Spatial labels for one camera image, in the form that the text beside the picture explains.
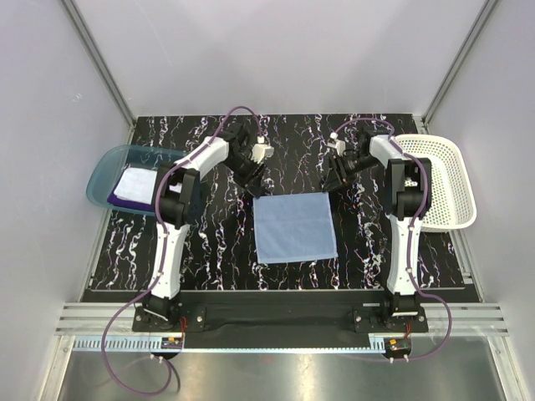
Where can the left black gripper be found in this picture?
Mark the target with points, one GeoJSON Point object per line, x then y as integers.
{"type": "Point", "coordinates": [251, 181]}

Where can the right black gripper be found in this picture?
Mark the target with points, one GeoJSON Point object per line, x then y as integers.
{"type": "Point", "coordinates": [333, 181]}

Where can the blue-edged white towel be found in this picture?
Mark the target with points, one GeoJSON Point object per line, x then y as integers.
{"type": "Point", "coordinates": [293, 228]}

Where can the light blue towel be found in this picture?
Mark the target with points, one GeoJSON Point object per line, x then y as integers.
{"type": "Point", "coordinates": [136, 185]}

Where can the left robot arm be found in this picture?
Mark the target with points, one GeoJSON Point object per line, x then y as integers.
{"type": "Point", "coordinates": [179, 202]}

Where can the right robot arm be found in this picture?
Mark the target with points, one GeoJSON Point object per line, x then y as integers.
{"type": "Point", "coordinates": [407, 200]}

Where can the white plastic basket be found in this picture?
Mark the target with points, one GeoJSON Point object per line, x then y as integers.
{"type": "Point", "coordinates": [453, 206]}

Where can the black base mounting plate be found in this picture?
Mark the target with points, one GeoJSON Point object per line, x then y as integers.
{"type": "Point", "coordinates": [277, 320]}

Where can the teal translucent tray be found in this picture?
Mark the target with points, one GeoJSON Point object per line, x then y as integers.
{"type": "Point", "coordinates": [109, 169]}

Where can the right connector board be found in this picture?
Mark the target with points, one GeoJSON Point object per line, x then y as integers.
{"type": "Point", "coordinates": [398, 345]}

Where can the connector board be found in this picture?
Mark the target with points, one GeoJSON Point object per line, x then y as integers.
{"type": "Point", "coordinates": [398, 345]}
{"type": "Point", "coordinates": [172, 342]}

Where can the left connector board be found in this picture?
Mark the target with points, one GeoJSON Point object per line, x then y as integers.
{"type": "Point", "coordinates": [172, 342]}

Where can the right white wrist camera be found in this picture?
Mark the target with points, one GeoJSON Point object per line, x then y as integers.
{"type": "Point", "coordinates": [335, 143]}

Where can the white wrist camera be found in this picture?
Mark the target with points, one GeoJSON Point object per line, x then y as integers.
{"type": "Point", "coordinates": [335, 143]}
{"type": "Point", "coordinates": [261, 150]}

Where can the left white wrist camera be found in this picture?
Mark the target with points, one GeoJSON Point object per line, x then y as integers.
{"type": "Point", "coordinates": [261, 150]}

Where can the left aluminium corner post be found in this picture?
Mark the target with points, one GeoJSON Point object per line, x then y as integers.
{"type": "Point", "coordinates": [92, 49]}

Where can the aluminium corner post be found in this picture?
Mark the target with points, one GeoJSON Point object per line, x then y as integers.
{"type": "Point", "coordinates": [482, 19]}
{"type": "Point", "coordinates": [92, 49]}

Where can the aluminium rail frame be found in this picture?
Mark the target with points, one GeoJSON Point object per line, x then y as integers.
{"type": "Point", "coordinates": [467, 354]}

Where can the right aluminium corner post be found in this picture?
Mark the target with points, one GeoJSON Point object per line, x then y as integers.
{"type": "Point", "coordinates": [482, 19]}

